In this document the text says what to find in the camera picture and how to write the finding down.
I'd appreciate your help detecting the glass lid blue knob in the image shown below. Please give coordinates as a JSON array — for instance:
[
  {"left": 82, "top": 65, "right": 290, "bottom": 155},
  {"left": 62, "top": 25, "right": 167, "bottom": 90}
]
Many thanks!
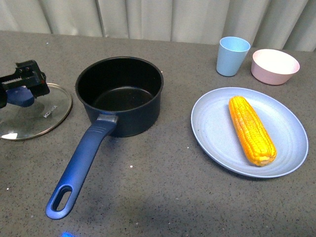
[{"left": 0, "top": 83, "right": 72, "bottom": 141}]

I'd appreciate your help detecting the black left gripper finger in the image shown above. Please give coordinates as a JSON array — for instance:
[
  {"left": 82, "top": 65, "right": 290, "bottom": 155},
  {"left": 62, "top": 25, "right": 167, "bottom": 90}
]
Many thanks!
[{"left": 0, "top": 60, "right": 50, "bottom": 98}]

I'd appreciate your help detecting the light blue plate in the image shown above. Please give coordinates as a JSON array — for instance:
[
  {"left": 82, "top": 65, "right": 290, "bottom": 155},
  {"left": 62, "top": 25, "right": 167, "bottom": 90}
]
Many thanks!
[{"left": 191, "top": 87, "right": 309, "bottom": 178}]

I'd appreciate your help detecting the light blue cup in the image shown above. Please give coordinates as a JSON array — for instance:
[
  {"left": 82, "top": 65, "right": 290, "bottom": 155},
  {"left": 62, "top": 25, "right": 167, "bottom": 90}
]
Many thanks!
[{"left": 216, "top": 37, "right": 251, "bottom": 77}]

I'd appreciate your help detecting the pink bowl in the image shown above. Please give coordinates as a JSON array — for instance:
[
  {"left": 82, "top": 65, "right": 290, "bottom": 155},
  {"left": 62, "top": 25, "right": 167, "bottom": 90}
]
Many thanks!
[{"left": 251, "top": 49, "right": 300, "bottom": 85}]

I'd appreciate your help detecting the white curtain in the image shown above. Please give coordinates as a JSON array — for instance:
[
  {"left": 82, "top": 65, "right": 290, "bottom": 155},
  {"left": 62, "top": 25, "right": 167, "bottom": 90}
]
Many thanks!
[{"left": 0, "top": 0, "right": 316, "bottom": 51}]

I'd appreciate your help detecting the dark blue saucepan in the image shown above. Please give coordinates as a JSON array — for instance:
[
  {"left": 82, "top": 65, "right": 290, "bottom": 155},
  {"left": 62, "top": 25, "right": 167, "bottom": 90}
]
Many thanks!
[{"left": 45, "top": 57, "right": 164, "bottom": 220}]

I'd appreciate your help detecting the yellow corn cob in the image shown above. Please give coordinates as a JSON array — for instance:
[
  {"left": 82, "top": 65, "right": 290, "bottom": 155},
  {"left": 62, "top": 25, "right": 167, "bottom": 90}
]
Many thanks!
[{"left": 228, "top": 96, "right": 277, "bottom": 166}]

